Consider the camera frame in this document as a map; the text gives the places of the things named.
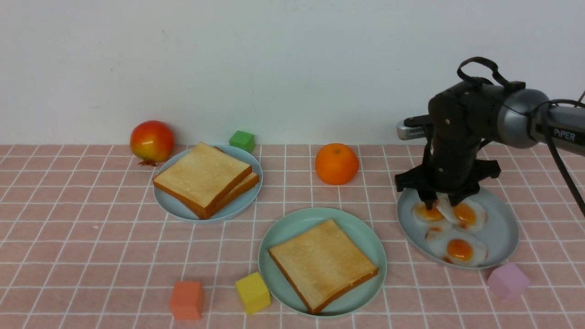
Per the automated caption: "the yellow cube block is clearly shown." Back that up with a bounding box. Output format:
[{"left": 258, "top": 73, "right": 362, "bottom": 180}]
[{"left": 235, "top": 271, "right": 271, "bottom": 316}]

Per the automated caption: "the grey blue egg plate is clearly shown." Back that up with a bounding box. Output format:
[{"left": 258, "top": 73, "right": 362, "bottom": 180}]
[{"left": 396, "top": 187, "right": 520, "bottom": 270}]

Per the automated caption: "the pink cube block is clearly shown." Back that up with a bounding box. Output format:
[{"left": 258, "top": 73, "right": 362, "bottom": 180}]
[{"left": 486, "top": 263, "right": 531, "bottom": 302}]

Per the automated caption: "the green cube block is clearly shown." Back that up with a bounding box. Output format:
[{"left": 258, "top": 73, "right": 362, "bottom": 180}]
[{"left": 229, "top": 130, "right": 256, "bottom": 154}]

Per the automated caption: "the red yellow pomegranate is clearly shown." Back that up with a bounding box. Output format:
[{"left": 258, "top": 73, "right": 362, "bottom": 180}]
[{"left": 129, "top": 120, "right": 175, "bottom": 167}]

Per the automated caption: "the light blue bread plate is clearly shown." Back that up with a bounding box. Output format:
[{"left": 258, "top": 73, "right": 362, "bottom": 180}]
[{"left": 152, "top": 142, "right": 263, "bottom": 223}]

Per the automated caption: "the orange mandarin fruit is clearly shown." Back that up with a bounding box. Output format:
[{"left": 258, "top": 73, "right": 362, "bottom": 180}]
[{"left": 315, "top": 143, "right": 360, "bottom": 185}]

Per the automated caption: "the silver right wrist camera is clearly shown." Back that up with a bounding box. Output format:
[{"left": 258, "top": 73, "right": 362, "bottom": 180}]
[{"left": 396, "top": 114, "right": 434, "bottom": 142}]

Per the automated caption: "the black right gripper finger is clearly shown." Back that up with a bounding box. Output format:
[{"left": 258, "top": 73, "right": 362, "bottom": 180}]
[
  {"left": 447, "top": 189, "right": 480, "bottom": 207},
  {"left": 419, "top": 190, "right": 437, "bottom": 210}
]

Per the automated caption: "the fried egg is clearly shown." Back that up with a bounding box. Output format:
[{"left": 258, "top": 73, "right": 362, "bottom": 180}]
[
  {"left": 425, "top": 229, "right": 489, "bottom": 267},
  {"left": 411, "top": 200, "right": 452, "bottom": 232},
  {"left": 436, "top": 194, "right": 488, "bottom": 233}
]

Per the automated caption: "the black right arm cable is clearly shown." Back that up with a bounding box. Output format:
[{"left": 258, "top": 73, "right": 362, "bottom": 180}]
[{"left": 457, "top": 57, "right": 585, "bottom": 219}]

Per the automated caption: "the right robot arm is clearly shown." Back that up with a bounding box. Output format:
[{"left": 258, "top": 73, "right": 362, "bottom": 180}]
[{"left": 394, "top": 82, "right": 584, "bottom": 208}]

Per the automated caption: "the pink checkered tablecloth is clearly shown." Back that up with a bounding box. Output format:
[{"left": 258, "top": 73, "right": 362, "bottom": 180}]
[{"left": 0, "top": 144, "right": 585, "bottom": 329}]

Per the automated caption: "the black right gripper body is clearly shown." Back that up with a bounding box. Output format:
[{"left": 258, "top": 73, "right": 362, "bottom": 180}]
[{"left": 394, "top": 131, "right": 501, "bottom": 193}]

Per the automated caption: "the orange cube block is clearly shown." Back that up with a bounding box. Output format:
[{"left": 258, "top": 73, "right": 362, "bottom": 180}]
[{"left": 170, "top": 281, "right": 205, "bottom": 321}]

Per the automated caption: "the teal centre plate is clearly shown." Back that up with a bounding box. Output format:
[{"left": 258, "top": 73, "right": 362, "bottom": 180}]
[{"left": 258, "top": 207, "right": 387, "bottom": 318}]

